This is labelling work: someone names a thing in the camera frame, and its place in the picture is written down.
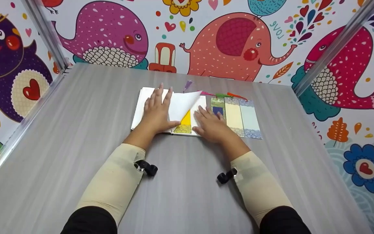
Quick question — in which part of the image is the light blue bookmark, orange tassel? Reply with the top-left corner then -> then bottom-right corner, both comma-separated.
227,92 -> 263,140

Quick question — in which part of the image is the black wrist band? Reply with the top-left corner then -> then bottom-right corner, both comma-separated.
217,167 -> 239,185
134,159 -> 158,177

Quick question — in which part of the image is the person's left forearm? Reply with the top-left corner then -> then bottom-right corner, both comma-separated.
60,129 -> 157,234

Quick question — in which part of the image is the yellow bookmark with purple tassel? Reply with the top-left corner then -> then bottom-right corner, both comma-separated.
173,80 -> 193,135

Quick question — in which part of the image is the person's right forearm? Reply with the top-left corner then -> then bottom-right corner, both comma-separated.
220,137 -> 313,234

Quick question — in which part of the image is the white book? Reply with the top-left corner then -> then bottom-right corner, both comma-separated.
131,86 -> 207,137

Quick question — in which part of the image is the person's right hand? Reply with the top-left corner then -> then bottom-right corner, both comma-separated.
192,107 -> 240,145

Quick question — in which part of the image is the green bookmark with pink tassel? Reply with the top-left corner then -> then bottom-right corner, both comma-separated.
201,91 -> 228,125

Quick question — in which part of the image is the person's left hand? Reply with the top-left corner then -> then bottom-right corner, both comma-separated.
140,83 -> 181,135

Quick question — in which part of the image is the cream bookmark with green tassel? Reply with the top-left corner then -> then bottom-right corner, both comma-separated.
215,93 -> 246,138

